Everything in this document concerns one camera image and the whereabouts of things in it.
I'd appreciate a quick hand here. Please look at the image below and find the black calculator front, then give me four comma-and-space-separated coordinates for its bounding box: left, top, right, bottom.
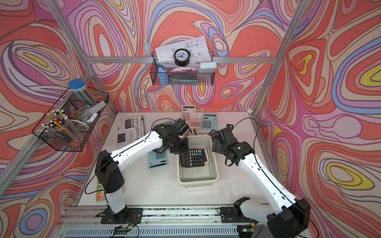
179, 149, 205, 168

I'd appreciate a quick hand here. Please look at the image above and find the black calculator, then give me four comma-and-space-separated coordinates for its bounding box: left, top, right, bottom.
153, 146, 167, 154
179, 149, 205, 168

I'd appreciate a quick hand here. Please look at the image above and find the pink calculator front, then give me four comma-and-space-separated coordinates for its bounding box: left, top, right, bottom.
196, 146, 210, 164

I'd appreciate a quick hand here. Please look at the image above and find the pink calculator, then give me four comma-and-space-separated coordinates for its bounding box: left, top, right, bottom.
181, 105, 196, 120
196, 146, 210, 164
189, 129, 199, 135
187, 119, 201, 129

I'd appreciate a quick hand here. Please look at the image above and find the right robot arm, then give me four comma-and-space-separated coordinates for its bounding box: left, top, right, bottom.
212, 125, 311, 238

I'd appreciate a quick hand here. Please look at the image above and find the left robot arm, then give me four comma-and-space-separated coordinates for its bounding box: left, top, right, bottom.
95, 119, 190, 215

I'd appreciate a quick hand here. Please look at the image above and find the light blue calculator back right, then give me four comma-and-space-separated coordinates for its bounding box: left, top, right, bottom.
201, 113, 218, 130

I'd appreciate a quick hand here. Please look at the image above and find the light blue calculator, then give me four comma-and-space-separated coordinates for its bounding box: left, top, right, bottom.
148, 151, 168, 170
201, 113, 218, 130

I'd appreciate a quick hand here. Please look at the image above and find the pink calculator behind box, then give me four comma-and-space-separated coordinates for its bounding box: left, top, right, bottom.
189, 129, 199, 135

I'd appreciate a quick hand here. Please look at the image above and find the pink calculator back tilted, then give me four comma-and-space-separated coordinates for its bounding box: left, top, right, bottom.
187, 119, 201, 129

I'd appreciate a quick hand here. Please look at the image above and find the light blue calculator front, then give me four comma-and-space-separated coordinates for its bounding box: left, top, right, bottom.
148, 151, 168, 170

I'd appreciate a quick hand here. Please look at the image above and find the white plastic storage box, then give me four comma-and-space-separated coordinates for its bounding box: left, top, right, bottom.
177, 135, 219, 187

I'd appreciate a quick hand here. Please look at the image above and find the pink calculator back top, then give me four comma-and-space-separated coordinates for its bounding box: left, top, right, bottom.
181, 105, 196, 120

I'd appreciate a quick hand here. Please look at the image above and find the white rounded device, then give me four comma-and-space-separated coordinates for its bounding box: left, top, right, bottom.
197, 62, 217, 74

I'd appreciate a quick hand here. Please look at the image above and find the white paper drawing sheet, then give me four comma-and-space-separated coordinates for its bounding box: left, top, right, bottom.
155, 36, 212, 67

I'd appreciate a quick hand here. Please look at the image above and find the black round clock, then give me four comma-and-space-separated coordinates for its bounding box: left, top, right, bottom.
174, 49, 191, 67

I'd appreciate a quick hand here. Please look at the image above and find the orange paperback book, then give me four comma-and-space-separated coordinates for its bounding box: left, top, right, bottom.
96, 181, 106, 202

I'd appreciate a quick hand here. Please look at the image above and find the white stapler in basket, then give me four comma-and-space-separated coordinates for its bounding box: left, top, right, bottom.
73, 101, 106, 122

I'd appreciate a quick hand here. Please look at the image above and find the blue lid pencil jar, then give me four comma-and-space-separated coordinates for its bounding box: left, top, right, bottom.
68, 79, 96, 107

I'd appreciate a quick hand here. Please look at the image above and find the clear cup of pencils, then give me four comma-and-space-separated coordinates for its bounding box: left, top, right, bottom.
41, 110, 83, 145

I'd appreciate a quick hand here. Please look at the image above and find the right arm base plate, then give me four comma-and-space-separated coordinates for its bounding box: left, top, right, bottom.
217, 207, 258, 225

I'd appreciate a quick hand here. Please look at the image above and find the black wire basket back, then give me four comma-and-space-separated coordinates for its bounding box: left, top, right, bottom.
150, 52, 215, 86

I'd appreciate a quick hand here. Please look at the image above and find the black wire basket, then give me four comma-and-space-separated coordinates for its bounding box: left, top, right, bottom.
32, 91, 104, 152
150, 52, 215, 86

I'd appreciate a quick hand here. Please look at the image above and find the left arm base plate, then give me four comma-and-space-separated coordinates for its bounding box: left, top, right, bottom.
95, 207, 143, 225

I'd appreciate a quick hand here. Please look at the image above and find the black wire basket left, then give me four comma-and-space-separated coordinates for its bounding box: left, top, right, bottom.
32, 91, 104, 152

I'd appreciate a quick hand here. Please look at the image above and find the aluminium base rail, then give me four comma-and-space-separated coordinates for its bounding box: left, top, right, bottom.
52, 205, 272, 238

